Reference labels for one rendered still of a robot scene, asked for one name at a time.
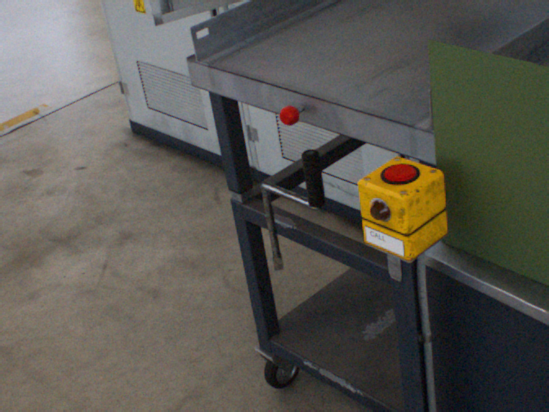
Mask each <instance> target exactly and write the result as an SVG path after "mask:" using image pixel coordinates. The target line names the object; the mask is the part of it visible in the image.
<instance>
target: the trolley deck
mask: <svg viewBox="0 0 549 412"><path fill-rule="evenodd" d="M548 16H549V0H342V1H340V2H338V3H336V4H334V5H332V6H330V7H328V8H326V9H324V10H322V11H319V12H317V13H315V14H314V15H312V16H309V17H307V18H305V19H304V20H301V21H299V22H297V23H296V24H294V25H291V26H289V27H287V28H285V29H282V30H280V31H279V32H277V33H275V34H272V35H270V36H269V37H267V38H264V39H262V40H261V41H259V42H257V43H254V44H252V45H250V46H248V47H245V48H244V49H242V50H240V51H237V52H236V53H234V54H232V55H230V56H227V57H226V58H224V59H222V60H219V61H217V62H215V63H213V64H211V65H203V64H200V63H198V62H195V61H194V60H196V58H195V54H192V55H190V56H187V57H186V61H187V65H188V70H189V74H190V81H191V85H192V87H197V88H200V89H203V90H205V91H208V92H212V93H215V94H217V95H220V96H224V97H227V98H230V99H233V100H236V101H240V102H243V103H245V104H248V105H252V106H255V107H257V108H260V109H263V110H268V111H270V112H273V113H276V114H280V111H281V109H282V108H284V107H286V106H288V105H291V106H293V107H295V108H298V107H300V106H303V107H304V108H305V110H304V111H302V112H301V113H300V115H299V120H298V121H300V122H303V123H308V124H310V125H313V126H316V127H318V128H322V129H325V130H328V131H330V132H335V133H337V134H341V135H343V136H346V137H350V138H353V139H356V140H358V141H362V142H365V143H368V144H370V145H373V146H378V147H381V148H383V149H386V150H390V151H393V152H395V153H398V154H401V155H405V156H408V157H410V158H413V159H418V160H421V161H423V162H426V163H430V164H433V165H435V166H436V161H435V137H434V133H433V132H429V131H426V130H423V129H420V128H415V127H414V124H415V123H418V122H419V121H421V120H422V119H424V118H425V117H427V116H428V115H430V108H429V96H428V89H430V88H431V75H430V62H429V49H428V39H431V40H435V41H438V42H442V43H448V44H453V45H456V46H459V47H466V48H470V49H474V50H477V51H482V52H487V53H489V52H491V51H492V50H494V49H495V48H497V47H499V46H501V45H502V44H503V43H506V42H507V41H509V40H510V39H512V38H514V37H515V36H517V35H518V34H521V33H522V32H524V31H525V30H527V29H529V28H530V27H532V26H533V25H535V24H537V23H538V22H540V21H541V20H544V19H545V18H547V17H548Z"/></svg>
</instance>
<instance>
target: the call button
mask: <svg viewBox="0 0 549 412"><path fill-rule="evenodd" d="M415 175H416V170H415V169H414V168H413V167H411V166H409V165H407V164H396V165H394V166H391V167H389V168H388V169H387V170H386V171H385V173H384V176H385V178H386V179H387V180H389V181H407V180H409V179H411V178H413V177H414V176H415Z"/></svg>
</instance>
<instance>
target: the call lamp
mask: <svg viewBox="0 0 549 412"><path fill-rule="evenodd" d="M370 214H371V216H372V217H373V218H374V219H376V220H379V221H382V222H388V221H389V220H390V219H391V217H392V212H391V208H390V206H389V204H388V203H387V202H386V201H385V200H384V199H382V198H378V197H376V198H374V199H372V200H371V203H370Z"/></svg>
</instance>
